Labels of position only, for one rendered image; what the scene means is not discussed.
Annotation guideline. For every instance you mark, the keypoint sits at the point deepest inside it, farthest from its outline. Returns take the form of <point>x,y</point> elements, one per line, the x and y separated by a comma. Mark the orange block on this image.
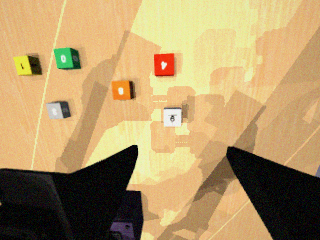
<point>122,90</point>

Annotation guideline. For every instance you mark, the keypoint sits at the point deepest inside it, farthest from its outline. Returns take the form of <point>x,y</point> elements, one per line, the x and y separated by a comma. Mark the green block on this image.
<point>67,58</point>

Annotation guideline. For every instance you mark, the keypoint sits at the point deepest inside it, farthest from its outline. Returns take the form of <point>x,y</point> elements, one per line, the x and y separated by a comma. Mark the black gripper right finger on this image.
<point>287,200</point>

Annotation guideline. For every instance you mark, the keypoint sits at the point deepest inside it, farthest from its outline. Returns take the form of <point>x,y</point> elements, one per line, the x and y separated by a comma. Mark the yellow block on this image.
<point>27,65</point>

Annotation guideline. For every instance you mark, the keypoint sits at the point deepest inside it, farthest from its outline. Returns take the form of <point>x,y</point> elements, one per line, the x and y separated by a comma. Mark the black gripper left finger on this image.
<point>86,201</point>

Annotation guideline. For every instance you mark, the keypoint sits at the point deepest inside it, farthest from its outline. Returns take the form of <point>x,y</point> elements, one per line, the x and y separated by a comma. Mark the red block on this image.
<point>164,64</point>

